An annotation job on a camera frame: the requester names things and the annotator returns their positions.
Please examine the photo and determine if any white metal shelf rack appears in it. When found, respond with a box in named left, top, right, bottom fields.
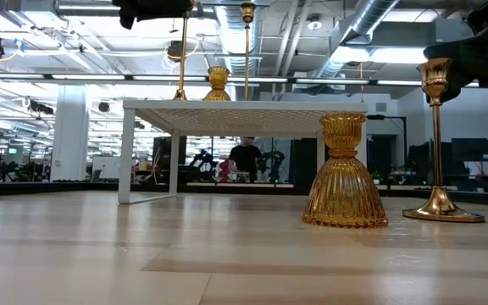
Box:
left=117, top=99, right=369, bottom=206

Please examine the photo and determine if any large amber glass candle holder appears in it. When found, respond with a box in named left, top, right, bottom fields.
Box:
left=302, top=111, right=390, bottom=230

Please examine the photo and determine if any small amber glass candle holder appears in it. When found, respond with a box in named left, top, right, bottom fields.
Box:
left=202, top=66, right=232, bottom=102

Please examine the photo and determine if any black desk monitor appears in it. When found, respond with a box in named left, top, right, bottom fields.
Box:
left=451, top=137, right=488, bottom=163

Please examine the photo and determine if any gold metal candlestick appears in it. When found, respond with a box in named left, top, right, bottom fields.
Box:
left=402, top=57, right=486, bottom=224
left=172, top=15, right=189, bottom=102
left=239, top=2, right=257, bottom=102

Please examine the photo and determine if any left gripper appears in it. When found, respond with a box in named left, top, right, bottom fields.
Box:
left=112, top=0, right=195, bottom=31

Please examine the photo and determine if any black cabinet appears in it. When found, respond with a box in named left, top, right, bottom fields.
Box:
left=290, top=137, right=319, bottom=191

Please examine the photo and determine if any person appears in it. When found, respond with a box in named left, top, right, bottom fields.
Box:
left=228, top=136, right=263, bottom=183

